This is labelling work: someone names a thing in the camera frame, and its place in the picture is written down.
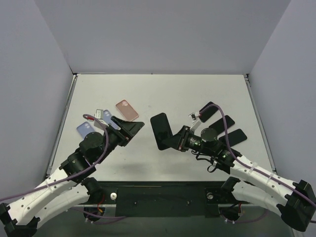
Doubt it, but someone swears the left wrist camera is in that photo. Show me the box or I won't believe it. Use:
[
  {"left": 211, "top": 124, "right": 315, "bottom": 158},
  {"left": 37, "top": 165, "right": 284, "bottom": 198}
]
[{"left": 93, "top": 109, "right": 105, "bottom": 129}]

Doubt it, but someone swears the pink phone case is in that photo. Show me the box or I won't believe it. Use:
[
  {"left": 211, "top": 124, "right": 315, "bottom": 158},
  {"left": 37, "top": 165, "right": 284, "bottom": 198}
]
[{"left": 116, "top": 100, "right": 139, "bottom": 121}]

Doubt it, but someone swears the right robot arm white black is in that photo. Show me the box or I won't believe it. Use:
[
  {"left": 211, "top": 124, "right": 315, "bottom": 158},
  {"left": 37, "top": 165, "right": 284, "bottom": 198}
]
[{"left": 156, "top": 126, "right": 316, "bottom": 232}]

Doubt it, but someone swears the lilac phone case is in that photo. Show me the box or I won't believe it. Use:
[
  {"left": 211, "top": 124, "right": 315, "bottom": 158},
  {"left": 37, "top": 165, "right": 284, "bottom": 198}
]
[{"left": 103, "top": 110, "right": 114, "bottom": 127}]

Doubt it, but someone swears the small black phone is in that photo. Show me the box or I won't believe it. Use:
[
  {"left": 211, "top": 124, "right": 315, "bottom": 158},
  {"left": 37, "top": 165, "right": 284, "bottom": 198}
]
[{"left": 150, "top": 113, "right": 173, "bottom": 151}]

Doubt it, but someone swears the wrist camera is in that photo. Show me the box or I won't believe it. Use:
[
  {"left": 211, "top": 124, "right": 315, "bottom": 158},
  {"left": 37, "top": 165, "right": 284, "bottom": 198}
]
[
  {"left": 93, "top": 109, "right": 105, "bottom": 129},
  {"left": 189, "top": 112, "right": 201, "bottom": 132}
]

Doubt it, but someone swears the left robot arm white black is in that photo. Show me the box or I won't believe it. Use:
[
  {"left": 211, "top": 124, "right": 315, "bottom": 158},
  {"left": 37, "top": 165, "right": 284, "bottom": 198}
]
[{"left": 0, "top": 114, "right": 145, "bottom": 237}]

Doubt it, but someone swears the large phone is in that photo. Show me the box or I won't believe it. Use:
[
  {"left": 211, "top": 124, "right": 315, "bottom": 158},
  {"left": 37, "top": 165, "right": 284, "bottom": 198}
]
[{"left": 209, "top": 115, "right": 235, "bottom": 133}]

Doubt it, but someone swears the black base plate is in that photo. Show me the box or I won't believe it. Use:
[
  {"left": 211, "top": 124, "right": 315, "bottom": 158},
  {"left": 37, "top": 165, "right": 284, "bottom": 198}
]
[{"left": 87, "top": 181, "right": 239, "bottom": 218}]

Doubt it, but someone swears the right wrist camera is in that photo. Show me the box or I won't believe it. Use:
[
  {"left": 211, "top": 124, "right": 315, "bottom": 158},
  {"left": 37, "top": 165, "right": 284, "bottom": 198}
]
[{"left": 189, "top": 112, "right": 201, "bottom": 132}]

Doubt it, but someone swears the blue phone case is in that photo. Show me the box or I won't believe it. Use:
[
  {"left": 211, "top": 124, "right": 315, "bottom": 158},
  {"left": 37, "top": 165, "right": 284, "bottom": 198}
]
[{"left": 76, "top": 121, "right": 95, "bottom": 139}]

